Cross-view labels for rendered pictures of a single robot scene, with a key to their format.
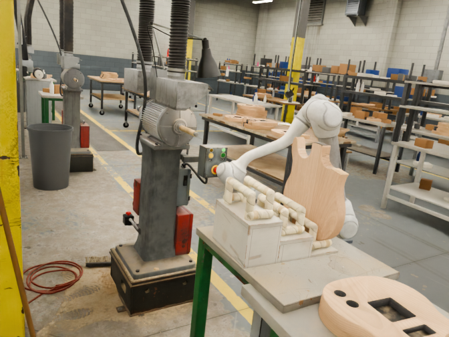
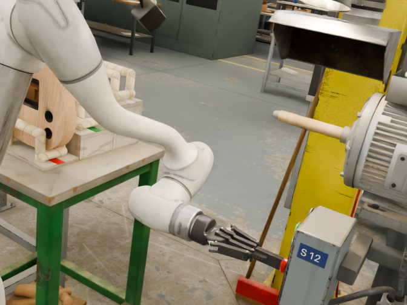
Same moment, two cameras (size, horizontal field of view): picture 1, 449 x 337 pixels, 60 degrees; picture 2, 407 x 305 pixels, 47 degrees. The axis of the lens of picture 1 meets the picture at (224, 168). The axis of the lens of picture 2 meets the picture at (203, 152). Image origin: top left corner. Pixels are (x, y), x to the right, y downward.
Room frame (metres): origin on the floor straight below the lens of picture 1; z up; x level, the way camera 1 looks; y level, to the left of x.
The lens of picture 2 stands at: (3.13, -0.66, 1.59)
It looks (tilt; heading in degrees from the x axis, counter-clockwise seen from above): 21 degrees down; 149
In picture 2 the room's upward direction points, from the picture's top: 10 degrees clockwise
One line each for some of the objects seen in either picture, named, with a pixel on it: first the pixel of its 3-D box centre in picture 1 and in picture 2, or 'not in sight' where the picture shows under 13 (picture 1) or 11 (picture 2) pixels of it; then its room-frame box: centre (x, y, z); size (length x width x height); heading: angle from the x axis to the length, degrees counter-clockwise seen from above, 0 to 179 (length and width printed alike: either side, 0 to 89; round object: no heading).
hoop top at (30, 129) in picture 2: not in sight; (23, 126); (1.61, -0.42, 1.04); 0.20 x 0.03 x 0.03; 28
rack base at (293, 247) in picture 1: (276, 235); (70, 131); (1.51, -0.24, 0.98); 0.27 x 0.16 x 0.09; 29
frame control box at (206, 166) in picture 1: (203, 162); (346, 278); (2.53, 0.14, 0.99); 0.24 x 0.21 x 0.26; 32
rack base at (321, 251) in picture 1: (304, 239); (35, 150); (1.58, -0.38, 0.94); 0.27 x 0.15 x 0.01; 29
